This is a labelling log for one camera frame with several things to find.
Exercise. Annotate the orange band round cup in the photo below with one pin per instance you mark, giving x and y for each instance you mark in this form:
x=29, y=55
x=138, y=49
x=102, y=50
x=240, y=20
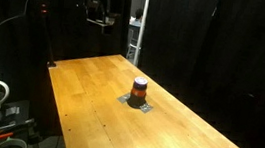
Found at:
x=138, y=93

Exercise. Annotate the white chair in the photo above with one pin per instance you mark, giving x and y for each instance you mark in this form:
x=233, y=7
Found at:
x=130, y=45

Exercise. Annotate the white vertical pole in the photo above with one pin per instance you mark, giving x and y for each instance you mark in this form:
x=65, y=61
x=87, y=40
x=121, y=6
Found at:
x=142, y=25

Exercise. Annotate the seated person in background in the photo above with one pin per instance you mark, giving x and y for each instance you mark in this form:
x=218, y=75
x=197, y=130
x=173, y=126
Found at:
x=138, y=16

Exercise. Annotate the black curtain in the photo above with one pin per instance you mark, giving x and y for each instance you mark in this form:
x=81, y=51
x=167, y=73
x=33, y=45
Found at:
x=76, y=40
x=224, y=61

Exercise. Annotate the black mounting plate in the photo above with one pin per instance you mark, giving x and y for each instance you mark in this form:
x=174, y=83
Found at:
x=21, y=123

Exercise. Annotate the grey tape strip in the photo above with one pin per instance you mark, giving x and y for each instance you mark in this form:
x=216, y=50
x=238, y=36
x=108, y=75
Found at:
x=12, y=111

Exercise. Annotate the large grey duct tape piece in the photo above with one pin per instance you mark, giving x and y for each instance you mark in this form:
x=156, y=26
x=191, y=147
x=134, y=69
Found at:
x=123, y=98

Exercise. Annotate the small grey duct tape piece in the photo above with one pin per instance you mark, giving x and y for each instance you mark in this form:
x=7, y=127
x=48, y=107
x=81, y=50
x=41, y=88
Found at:
x=146, y=108

